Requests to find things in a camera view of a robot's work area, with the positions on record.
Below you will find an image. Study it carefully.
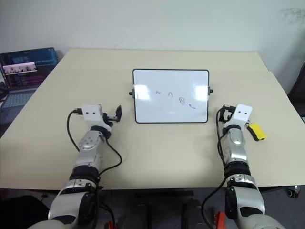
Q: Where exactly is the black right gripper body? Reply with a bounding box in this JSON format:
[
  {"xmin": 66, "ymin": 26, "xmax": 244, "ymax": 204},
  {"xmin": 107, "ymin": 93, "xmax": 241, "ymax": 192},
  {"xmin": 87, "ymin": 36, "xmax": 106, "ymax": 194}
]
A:
[{"xmin": 224, "ymin": 109, "xmax": 237, "ymax": 123}]

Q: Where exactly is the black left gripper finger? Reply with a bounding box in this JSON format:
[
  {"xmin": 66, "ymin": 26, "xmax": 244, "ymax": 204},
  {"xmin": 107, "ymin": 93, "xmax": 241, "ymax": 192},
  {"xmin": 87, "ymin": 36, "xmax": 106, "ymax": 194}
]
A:
[{"xmin": 115, "ymin": 104, "xmax": 123, "ymax": 122}]

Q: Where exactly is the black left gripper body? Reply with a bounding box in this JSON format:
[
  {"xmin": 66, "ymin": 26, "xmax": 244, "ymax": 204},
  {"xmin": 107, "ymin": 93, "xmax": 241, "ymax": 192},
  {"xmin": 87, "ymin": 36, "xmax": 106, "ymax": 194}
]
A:
[{"xmin": 102, "ymin": 113, "xmax": 120, "ymax": 127}]

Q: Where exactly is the yellow and black eraser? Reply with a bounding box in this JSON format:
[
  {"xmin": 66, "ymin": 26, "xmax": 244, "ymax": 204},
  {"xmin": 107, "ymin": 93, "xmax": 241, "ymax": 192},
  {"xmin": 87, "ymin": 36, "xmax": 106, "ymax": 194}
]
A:
[{"xmin": 247, "ymin": 123, "xmax": 268, "ymax": 142}]

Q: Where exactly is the black-framed whiteboard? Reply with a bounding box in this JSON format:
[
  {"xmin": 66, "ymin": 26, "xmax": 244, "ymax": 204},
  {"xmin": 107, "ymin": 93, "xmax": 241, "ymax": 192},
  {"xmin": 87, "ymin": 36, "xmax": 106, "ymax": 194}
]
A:
[{"xmin": 128, "ymin": 68, "xmax": 214, "ymax": 125}]

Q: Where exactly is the black caster wheel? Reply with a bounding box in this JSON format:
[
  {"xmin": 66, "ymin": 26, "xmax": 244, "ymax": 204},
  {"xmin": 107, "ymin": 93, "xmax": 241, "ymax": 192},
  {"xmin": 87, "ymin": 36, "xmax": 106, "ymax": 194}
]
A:
[{"xmin": 285, "ymin": 184, "xmax": 301, "ymax": 198}]

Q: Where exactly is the open laptop computer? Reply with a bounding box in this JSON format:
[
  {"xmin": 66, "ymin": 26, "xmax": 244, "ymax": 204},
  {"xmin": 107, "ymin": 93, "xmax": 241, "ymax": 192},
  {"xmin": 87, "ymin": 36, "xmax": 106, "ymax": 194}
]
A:
[{"xmin": 0, "ymin": 47, "xmax": 59, "ymax": 110}]

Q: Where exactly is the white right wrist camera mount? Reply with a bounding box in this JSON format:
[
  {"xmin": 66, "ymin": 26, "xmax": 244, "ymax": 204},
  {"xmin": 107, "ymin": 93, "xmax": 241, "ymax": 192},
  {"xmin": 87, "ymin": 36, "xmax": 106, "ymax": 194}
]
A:
[{"xmin": 225, "ymin": 104, "xmax": 253, "ymax": 131}]

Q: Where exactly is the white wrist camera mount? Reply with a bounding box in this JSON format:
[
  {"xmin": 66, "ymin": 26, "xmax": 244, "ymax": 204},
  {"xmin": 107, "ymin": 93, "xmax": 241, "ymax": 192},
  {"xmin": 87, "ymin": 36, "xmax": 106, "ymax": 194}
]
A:
[
  {"xmin": 225, "ymin": 104, "xmax": 253, "ymax": 131},
  {"xmin": 81, "ymin": 104, "xmax": 112, "ymax": 134}
]

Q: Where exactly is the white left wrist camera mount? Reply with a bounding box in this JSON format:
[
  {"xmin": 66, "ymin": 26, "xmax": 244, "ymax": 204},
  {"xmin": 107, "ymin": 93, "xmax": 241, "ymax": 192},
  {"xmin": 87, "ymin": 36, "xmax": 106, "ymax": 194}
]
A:
[{"xmin": 81, "ymin": 104, "xmax": 112, "ymax": 134}]

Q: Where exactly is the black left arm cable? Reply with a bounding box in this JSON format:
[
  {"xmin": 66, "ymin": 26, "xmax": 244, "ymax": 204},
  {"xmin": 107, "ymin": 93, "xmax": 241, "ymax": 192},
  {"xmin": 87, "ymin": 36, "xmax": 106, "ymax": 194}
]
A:
[{"xmin": 67, "ymin": 107, "xmax": 123, "ymax": 174}]

